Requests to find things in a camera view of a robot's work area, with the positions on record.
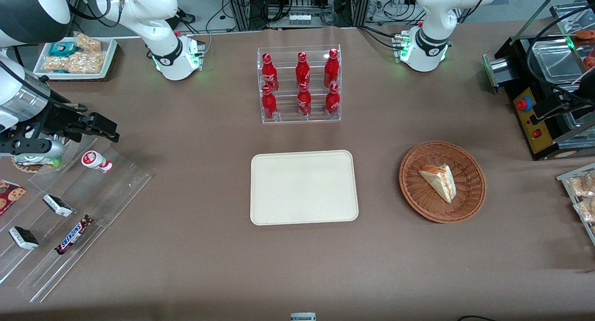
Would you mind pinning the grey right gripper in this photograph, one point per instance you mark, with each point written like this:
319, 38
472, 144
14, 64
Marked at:
58, 118

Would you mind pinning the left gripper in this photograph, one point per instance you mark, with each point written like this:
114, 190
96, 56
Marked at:
586, 90

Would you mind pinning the triangular sandwich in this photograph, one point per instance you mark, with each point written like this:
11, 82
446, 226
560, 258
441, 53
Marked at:
440, 181

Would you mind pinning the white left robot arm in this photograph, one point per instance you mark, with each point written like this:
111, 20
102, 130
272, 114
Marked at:
430, 37

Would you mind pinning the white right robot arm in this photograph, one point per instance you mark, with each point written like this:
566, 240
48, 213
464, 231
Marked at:
162, 42

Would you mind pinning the grey pastry tray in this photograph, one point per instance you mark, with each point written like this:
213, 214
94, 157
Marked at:
569, 177

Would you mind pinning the white snack tray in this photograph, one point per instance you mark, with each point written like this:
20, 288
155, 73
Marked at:
107, 60

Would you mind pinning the brown wicker basket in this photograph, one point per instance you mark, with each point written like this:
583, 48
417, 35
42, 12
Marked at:
469, 190

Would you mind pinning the cream plastic tray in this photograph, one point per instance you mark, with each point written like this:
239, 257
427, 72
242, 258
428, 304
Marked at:
304, 187

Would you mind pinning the black fryer machine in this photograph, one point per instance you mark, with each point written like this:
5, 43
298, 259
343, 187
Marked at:
530, 125

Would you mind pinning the red emergency stop button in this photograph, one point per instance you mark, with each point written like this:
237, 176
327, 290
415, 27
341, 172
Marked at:
523, 104

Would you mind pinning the steel fryer pan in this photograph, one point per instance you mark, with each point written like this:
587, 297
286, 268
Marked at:
581, 123
553, 60

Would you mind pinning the white red yogurt bottle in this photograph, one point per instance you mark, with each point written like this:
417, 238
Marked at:
95, 161

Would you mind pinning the small wicker coaster with green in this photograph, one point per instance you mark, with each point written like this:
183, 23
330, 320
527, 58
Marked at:
35, 163

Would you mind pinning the large peanut snack bag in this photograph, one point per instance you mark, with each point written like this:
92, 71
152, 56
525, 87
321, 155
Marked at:
79, 63

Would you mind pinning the clear acrylic stepped shelf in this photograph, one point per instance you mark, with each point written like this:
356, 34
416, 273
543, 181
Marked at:
79, 204

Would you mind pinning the red fried food piece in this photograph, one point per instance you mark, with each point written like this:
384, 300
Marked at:
586, 34

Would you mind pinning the wrapped pastry bag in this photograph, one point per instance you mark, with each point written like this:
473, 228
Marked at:
586, 209
583, 185

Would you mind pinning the black white snack pack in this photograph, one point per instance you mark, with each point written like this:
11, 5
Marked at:
23, 237
57, 205

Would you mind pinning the teal snack packet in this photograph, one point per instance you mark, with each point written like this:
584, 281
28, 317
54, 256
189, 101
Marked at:
62, 49

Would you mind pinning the small peanut snack bag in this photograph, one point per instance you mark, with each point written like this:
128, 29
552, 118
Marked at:
88, 42

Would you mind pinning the red cookie box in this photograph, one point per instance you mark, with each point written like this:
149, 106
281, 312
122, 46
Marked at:
10, 196

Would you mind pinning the snickers chocolate bar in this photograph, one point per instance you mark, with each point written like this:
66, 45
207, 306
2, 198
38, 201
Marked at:
73, 235

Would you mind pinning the red cola bottle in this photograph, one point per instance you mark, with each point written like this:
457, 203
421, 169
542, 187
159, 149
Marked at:
304, 103
331, 70
332, 102
302, 70
269, 105
269, 74

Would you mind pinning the clear acrylic bottle rack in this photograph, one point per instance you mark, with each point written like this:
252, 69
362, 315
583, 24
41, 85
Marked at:
288, 116

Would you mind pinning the white power strip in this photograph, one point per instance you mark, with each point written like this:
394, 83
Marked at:
300, 19

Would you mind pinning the small white grey device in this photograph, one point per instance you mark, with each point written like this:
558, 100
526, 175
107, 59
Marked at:
303, 317

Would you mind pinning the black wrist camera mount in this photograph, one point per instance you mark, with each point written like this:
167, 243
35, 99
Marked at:
60, 116

